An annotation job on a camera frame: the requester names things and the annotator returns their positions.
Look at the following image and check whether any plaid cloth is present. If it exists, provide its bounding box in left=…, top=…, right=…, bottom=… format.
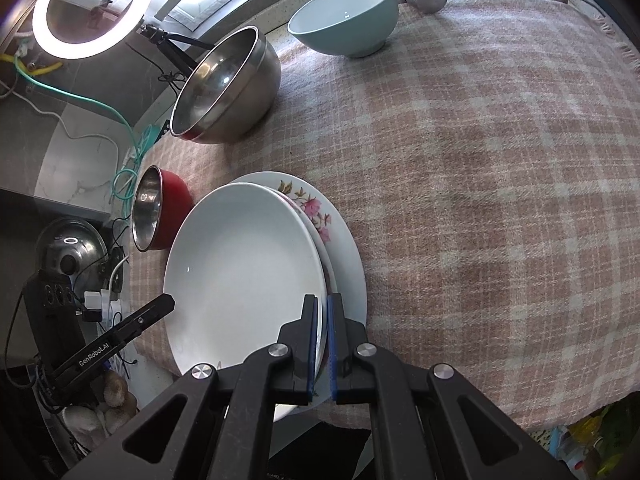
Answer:
left=129, top=0, right=640, bottom=431

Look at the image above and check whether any teal hose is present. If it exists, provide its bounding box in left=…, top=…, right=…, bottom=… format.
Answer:
left=15, top=55, right=161, bottom=211

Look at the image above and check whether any thin white cable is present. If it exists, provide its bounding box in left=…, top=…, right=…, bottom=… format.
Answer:
left=0, top=85, right=131, bottom=161

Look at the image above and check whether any thick white power cable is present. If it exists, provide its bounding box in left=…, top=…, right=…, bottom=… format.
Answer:
left=112, top=255, right=130, bottom=291

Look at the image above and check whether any large floral plate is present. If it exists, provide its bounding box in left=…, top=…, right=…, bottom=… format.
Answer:
left=227, top=171, right=368, bottom=326

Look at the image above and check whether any small floral plate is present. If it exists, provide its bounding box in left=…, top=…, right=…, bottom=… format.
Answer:
left=270, top=187, right=341, bottom=311

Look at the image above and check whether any yellow hose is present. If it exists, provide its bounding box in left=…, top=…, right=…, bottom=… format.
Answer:
left=0, top=52, right=63, bottom=75

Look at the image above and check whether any ring light black cable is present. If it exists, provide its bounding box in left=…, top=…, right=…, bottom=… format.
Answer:
left=122, top=40, right=188, bottom=93

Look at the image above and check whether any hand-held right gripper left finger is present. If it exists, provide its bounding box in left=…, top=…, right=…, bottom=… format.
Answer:
left=60, top=294, right=321, bottom=480

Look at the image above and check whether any steel pot lid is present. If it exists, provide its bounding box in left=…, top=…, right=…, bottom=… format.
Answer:
left=36, top=217, right=110, bottom=291

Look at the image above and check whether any large steel bowl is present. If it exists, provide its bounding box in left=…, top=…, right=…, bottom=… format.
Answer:
left=169, top=25, right=282, bottom=145

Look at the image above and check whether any white power strip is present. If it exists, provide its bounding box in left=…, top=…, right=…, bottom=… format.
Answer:
left=100, top=287, right=124, bottom=322

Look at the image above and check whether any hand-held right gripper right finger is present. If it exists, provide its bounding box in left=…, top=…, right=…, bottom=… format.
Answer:
left=326, top=292, right=576, bottom=480

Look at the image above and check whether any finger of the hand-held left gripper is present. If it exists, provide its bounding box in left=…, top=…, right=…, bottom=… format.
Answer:
left=112, top=294, right=177, bottom=346

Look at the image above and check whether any white oval plate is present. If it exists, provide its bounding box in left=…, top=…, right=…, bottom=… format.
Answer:
left=163, top=182, right=328, bottom=423

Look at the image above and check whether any light blue bowl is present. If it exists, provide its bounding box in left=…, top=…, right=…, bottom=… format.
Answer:
left=287, top=0, right=400, bottom=58

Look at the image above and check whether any small red steel bowl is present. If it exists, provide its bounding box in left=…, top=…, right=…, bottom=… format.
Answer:
left=131, top=165, right=195, bottom=253

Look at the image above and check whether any teal round power strip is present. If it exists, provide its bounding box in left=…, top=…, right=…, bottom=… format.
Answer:
left=131, top=119, right=170, bottom=161

